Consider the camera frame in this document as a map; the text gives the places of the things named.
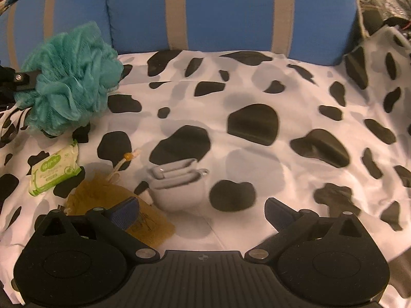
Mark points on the teal mesh bath loofah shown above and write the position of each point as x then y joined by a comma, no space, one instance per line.
72,77

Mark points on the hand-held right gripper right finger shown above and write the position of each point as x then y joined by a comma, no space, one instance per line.
276,212

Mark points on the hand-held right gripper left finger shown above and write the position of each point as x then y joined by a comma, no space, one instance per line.
126,213

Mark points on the cow print blanket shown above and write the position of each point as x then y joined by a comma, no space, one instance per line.
273,173

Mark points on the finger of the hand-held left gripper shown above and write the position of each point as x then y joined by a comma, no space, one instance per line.
24,79

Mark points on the blue grey striped pillow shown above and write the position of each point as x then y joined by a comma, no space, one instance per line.
74,3
224,12

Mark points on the grey silicone pouch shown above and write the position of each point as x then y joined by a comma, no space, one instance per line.
176,189

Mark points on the green white wet wipes packet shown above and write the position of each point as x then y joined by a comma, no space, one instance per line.
53,170

